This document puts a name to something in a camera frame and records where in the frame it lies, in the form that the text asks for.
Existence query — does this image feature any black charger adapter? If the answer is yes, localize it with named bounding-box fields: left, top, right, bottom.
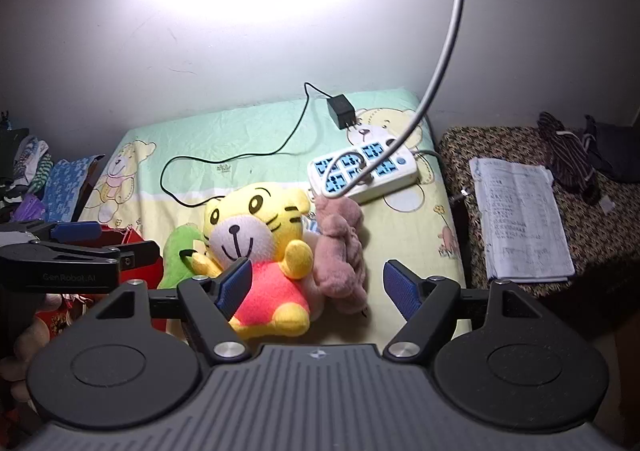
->
left=326, top=94, right=357, bottom=131

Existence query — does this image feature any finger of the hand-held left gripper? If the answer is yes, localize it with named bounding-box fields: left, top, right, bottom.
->
left=0, top=240, right=161, bottom=268
left=0, top=220, right=103, bottom=246

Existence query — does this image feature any black garment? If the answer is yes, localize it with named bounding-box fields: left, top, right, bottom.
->
left=582, top=115, right=640, bottom=184

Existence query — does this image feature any thin black charger cable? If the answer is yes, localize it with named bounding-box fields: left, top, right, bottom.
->
left=160, top=81, right=333, bottom=208

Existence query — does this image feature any bear print bedsheet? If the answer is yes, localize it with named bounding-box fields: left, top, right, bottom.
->
left=75, top=90, right=473, bottom=332

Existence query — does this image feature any blue patterned cloth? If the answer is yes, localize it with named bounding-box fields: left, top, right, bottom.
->
left=42, top=154, right=106, bottom=224

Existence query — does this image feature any person's left hand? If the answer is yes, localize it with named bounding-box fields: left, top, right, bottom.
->
left=0, top=296, right=61, bottom=402

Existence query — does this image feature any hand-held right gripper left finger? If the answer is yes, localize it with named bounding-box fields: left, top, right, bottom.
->
left=95, top=258, right=253, bottom=365

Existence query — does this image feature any pink plush toy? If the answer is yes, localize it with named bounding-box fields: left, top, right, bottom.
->
left=312, top=196, right=371, bottom=317

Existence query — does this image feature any red box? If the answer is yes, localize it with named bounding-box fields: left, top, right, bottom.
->
left=35, top=225, right=168, bottom=337

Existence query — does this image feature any white and blue power strip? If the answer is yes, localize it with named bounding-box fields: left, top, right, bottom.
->
left=306, top=138, right=420, bottom=205

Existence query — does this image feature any grey cable with plug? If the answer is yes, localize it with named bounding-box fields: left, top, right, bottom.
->
left=320, top=0, right=476, bottom=199

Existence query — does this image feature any brown patterned cloth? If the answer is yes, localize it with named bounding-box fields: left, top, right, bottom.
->
left=437, top=125, right=640, bottom=312

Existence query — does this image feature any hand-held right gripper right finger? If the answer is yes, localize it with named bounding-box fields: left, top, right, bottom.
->
left=382, top=259, right=543, bottom=362

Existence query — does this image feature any yellow tiger plush toy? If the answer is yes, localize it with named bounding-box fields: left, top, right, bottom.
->
left=192, top=182, right=317, bottom=338

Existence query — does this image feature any handwritten notebook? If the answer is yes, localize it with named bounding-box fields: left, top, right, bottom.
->
left=469, top=157, right=576, bottom=283

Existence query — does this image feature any pile of clothes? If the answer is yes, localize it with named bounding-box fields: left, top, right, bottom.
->
left=0, top=111, right=53, bottom=224

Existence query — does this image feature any green plush toy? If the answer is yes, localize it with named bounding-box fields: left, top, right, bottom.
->
left=157, top=224, right=208, bottom=289

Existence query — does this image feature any dark striped garment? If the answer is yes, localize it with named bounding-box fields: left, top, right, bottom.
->
left=537, top=111, right=601, bottom=204

